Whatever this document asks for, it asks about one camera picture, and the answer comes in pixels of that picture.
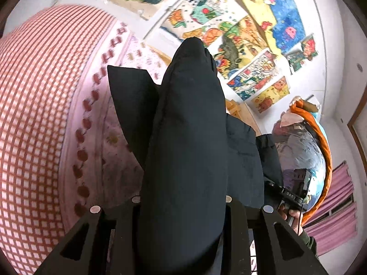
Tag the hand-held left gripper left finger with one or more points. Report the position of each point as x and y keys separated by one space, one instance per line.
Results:
x=91 y=235

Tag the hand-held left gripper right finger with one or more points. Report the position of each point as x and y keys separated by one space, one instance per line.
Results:
x=269 y=235

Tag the black padded jacket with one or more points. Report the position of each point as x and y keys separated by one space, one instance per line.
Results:
x=183 y=149

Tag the person's right forearm green sleeve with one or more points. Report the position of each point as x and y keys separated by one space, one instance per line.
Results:
x=308 y=242

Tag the person's right hand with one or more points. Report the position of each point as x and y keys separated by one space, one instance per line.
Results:
x=286 y=210

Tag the pink curtain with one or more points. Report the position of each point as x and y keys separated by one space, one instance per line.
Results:
x=335 y=206

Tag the wooden ceiling trim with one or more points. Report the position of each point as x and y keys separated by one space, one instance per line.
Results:
x=354 y=133

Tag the pink floral bedsheet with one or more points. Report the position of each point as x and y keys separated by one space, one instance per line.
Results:
x=114 y=149

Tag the wooden headboard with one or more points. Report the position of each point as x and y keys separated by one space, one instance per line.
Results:
x=239 y=111

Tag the recessed ceiling light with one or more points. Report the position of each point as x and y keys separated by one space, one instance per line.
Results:
x=359 y=67

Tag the red checked quilt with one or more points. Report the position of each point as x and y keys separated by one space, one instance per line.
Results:
x=31 y=106

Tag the group of colourful wall drawings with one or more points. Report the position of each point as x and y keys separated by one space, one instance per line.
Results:
x=243 y=34

